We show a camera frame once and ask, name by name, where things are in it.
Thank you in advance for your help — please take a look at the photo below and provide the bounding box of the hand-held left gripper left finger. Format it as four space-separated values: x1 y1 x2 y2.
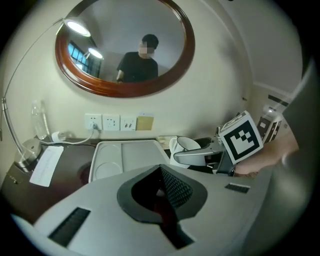
33 164 180 256

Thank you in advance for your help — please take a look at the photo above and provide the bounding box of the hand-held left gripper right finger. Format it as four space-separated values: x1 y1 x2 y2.
159 164 273 243

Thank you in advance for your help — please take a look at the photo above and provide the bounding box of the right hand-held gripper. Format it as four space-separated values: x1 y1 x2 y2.
173 110 265 176

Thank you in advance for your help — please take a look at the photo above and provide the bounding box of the white cup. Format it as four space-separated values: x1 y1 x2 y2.
169 136 207 167

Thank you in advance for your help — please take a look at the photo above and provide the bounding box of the white rectangular tray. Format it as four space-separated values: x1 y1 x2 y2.
87 139 171 185

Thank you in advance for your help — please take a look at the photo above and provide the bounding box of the person's right forearm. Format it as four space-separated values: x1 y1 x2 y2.
234 129 301 176

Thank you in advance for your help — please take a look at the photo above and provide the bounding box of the dark wooden desk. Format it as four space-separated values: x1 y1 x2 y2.
1 136 236 223

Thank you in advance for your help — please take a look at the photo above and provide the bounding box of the white notepad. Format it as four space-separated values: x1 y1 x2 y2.
29 145 65 188

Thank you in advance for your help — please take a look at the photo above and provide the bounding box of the silver desk lamp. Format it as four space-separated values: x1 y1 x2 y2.
0 17 91 174

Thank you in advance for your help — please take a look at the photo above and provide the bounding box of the oval wooden framed mirror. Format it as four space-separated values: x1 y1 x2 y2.
54 0 196 98

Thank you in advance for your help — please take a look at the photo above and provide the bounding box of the clear water bottle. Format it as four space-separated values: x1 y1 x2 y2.
31 100 48 141

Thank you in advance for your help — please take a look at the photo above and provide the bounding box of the white charger cable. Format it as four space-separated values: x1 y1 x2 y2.
39 122 97 146

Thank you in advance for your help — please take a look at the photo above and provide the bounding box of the white wall socket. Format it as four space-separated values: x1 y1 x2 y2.
84 113 103 131
120 114 138 132
102 114 121 132

